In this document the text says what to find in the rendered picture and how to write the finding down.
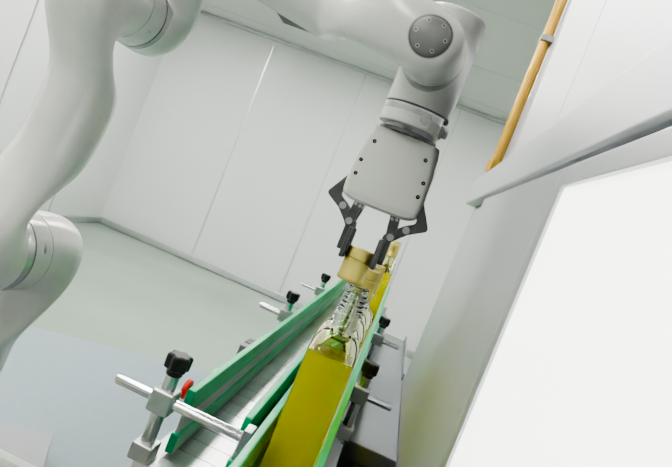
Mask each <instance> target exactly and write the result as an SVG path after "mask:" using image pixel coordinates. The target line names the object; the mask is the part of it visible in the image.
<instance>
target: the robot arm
mask: <svg viewBox="0 0 672 467"><path fill-rule="evenodd" d="M204 1H205V0H44V4H45V14H46V21H47V28H48V37H49V60H48V66H47V71H46V74H45V77H44V80H43V83H42V85H41V87H40V89H39V91H38V93H37V96H36V98H35V100H34V102H33V104H32V106H31V108H30V111H29V113H28V115H27V117H26V119H25V121H24V123H23V125H22V127H21V129H20V130H19V132H18V133H17V135H16V136H15V138H14V139H13V140H12V141H11V143H10V144H9V145H8V146H7V147H6V148H5V149H4V150H3V151H2V152H1V153H0V374H1V372H2V369H3V367H4V365H5V363H6V360H7V358H8V356H9V353H10V351H11V349H12V347H13V345H14V343H15V342H16V340H17V339H18V338H19V337H20V335H21V334H22V333H23V332H24V331H25V330H26V329H27V328H28V327H29V326H30V325H31V324H32V323H34V322H35V321H36V320H37V319H38V318H39V317H40V316H41V315H42V314H43V313H44V312H45V311H46V310H47V309H48V308H49V307H50V306H51V305H52V304H53V303H54V302H55V301H56V300H57V299H58V298H59V297H60V296H61V295H62V294H63V292H64V291H65V290H66V289H67V287H68V286H69V285H70V283H71V282H72V280H73V279H74V277H75V275H76V273H77V271H78V268H79V266H80V262H81V259H82V253H83V242H82V238H81V235H80V233H79V231H78V229H77V228H76V227H75V226H74V224H73V223H72V222H70V221H69V220H68V219H66V218H65V217H63V216H61V215H58V214H55V213H51V212H46V211H40V210H39V209H40V208H41V207H42V206H43V205H44V204H45V203H46V202H47V201H48V200H49V199H50V198H51V197H52V196H53V195H55V194H56V193H57V192H59V191H60V190H61V189H62V188H64V187H65V186H66V185H68V184H69V183H70V182H71V181H73V180H74V179H75V178H76V177H77V176H78V175H79V174H80V173H81V172H82V170H83V169H84V168H85V167H86V165H87V164H88V162H89V161H90V159H91V158H92V156H93V155H94V153H95V151H96V149H97V148H98V146H99V144H100V142H101V140H102V138H103V136H104V134H105V132H106V130H107V128H108V126H109V124H110V122H111V119H112V117H113V115H114V112H115V108H116V103H117V91H116V85H115V79H114V72H113V50H114V45H115V42H116V41H118V42H119V43H121V44H122V45H124V46H126V47H127V48H129V49H130V50H132V51H134V52H136V53H138V54H141V55H144V56H150V57H155V56H161V55H165V54H167V53H169V52H171V51H173V50H175V49H176V48H178V47H179V46H180V45H182V44H183V43H184V42H185V41H186V40H187V38H188V37H189V36H190V34H191V33H192V31H193V29H194V27H195V25H196V22H197V20H198V17H199V14H200V11H201V9H202V6H203V3H204ZM258 1H259V2H261V3H262V4H264V5H266V6H267V7H269V8H271V9H272V10H274V11H275V12H277V13H279V14H280V15H282V16H284V17H285V18H287V19H289V20H290V21H292V22H294V23H295V24H297V25H299V26H300V27H302V28H304V29H305V30H307V31H309V32H310V33H312V34H314V35H316V36H318V37H320V38H322V39H324V40H327V41H332V42H337V41H341V40H344V39H346V38H347V39H350V40H352V41H355V42H357V43H359V44H361V45H363V46H365V47H367V48H369V49H371V50H373V51H375V52H377V53H379V54H381V55H382V56H384V57H386V58H388V59H389V60H391V61H393V62H395V63H396V64H398V65H399V69H398V72H397V74H396V77H395V79H394V82H393V84H392V87H391V89H390V92H389V94H388V97H387V99H386V102H385V104H384V107H383V109H382V112H381V114H380V117H379V119H380V120H381V121H382V122H383V123H381V124H380V126H379V125H375V126H374V127H373V129H372V130H371V132H370V133H369V135H368V136H367V138H366V140H365V142H364V143H363V145H362V147H361V149H360V151H359V153H358V155H357V157H356V159H355V161H354V163H353V165H352V167H351V170H350V172H349V174H348V175H347V176H346V177H344V178H343V179H342V180H341V181H339V182H338V183H337V184H335V185H334V186H333V187H332V188H330V189H329V191H328V194H329V195H330V197H331V198H332V199H333V201H334V202H335V203H336V204H337V206H338V207H339V210H340V212H341V214H342V217H343V219H344V223H345V226H344V229H343V231H342V234H341V236H340V239H339V241H338V244H337V248H339V249H340V251H339V254H338V256H340V257H344V256H345V255H346V252H347V249H348V247H349V245H350V244H351V243H352V241H353V238H354V236H355V233H356V231H357V229H356V225H357V222H356V221H357V219H358V218H359V216H360V214H361V212H362V211H363V209H364V207H365V205H366V206H368V207H371V208H373V209H376V210H378V211H381V212H383V213H386V214H388V215H390V219H389V223H388V227H387V231H386V234H384V235H383V237H382V239H380V240H379V242H378V245H377V247H376V250H375V252H374V255H373V257H372V260H371V262H370V264H369V268H370V269H372V270H374V269H375V268H376V265H377V264H378V265H380V266H382V264H383V262H384V259H385V257H386V254H387V252H388V249H389V247H390V244H391V242H393V241H395V240H397V239H400V238H402V237H404V236H407V235H412V234H419V233H425V232H427V230H428V226H427V220H426V214H425V208H424V203H425V200H426V197H427V194H428V191H429V188H430V186H431V183H432V180H433V177H434V174H435V170H436V167H437V163H438V158H439V152H440V151H439V149H438V148H436V147H435V146H436V144H435V143H436V142H437V140H440V138H441V139H444V140H445V139H446V138H447V136H448V134H449V130H448V129H445V126H448V123H449V121H450V118H451V116H452V114H453V111H454V109H455V106H456V104H457V101H458V99H459V96H460V94H461V91H462V89H463V86H464V84H465V82H466V79H467V77H468V74H469V72H470V69H471V67H472V64H473V62H474V59H475V57H476V54H477V52H478V49H479V47H480V45H481V42H482V40H483V37H484V35H485V32H486V25H485V23H484V21H483V20H482V19H481V18H480V17H479V16H478V15H476V14H475V13H474V12H472V11H470V10H469V9H467V8H464V7H462V6H459V5H456V4H453V3H449V2H441V1H436V2H434V1H433V0H258ZM434 142H435V143H434ZM343 192H344V194H345V195H346V196H347V197H348V198H350V199H352V200H354V203H353V204H352V206H351V208H350V206H349V204H348V202H347V201H346V200H345V198H344V197H343ZM400 219H401V220H404V221H414V220H416V219H417V222H416V223H415V224H414V225H408V226H403V227H401V228H399V229H398V227H399V222H400Z"/></svg>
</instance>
